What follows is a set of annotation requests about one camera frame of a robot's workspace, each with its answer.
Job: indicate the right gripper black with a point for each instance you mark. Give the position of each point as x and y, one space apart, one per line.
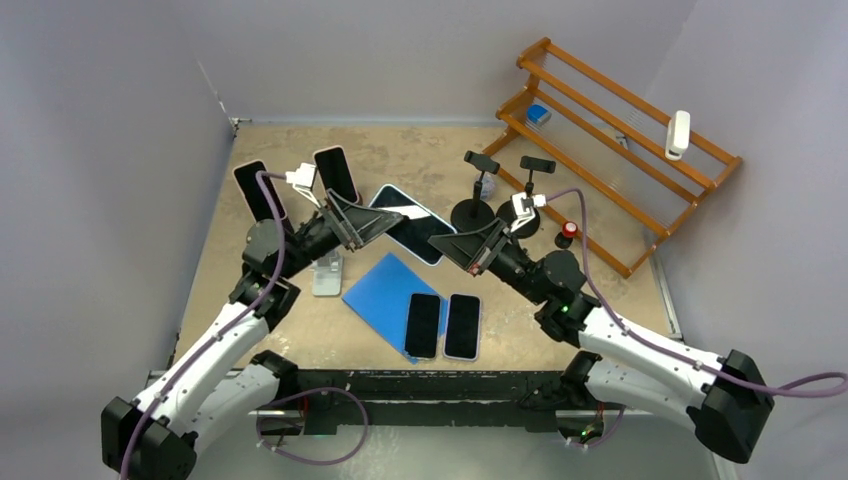
470 250

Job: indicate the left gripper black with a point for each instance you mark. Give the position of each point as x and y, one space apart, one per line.
353 223

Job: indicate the black round phone stand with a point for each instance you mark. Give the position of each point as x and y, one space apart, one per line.
474 213
532 165

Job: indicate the light blue phone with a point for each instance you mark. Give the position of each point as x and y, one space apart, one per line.
421 223

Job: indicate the silver phone stand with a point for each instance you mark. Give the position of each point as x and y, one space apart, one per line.
328 275

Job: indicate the pink phone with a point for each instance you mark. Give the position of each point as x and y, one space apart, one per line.
248 183
335 173

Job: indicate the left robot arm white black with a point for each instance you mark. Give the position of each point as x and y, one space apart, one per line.
163 430

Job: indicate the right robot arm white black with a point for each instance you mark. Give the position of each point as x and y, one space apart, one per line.
717 397

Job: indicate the blue mat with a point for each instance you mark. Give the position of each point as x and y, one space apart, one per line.
381 299

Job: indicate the red black knob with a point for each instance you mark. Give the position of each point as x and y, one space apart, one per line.
566 235

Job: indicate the blue white eraser block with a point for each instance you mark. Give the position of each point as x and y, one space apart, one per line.
537 115

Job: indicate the orange wooden rack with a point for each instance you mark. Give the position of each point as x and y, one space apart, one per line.
613 141

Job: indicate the white stapler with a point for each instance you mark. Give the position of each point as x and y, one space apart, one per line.
677 135

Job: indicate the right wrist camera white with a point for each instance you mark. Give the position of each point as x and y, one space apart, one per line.
525 208

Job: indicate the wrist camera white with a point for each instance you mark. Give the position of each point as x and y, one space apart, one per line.
302 180
525 208

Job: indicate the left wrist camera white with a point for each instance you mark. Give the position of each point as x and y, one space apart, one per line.
302 180

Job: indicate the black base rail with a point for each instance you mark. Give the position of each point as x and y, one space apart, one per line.
325 400

